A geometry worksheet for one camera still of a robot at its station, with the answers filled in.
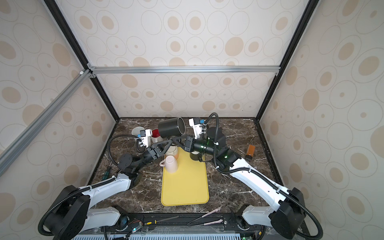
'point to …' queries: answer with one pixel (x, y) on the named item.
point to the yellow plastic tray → (188, 185)
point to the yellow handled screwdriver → (155, 221)
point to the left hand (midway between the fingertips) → (173, 144)
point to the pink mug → (170, 163)
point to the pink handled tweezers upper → (205, 215)
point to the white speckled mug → (136, 130)
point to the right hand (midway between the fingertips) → (175, 140)
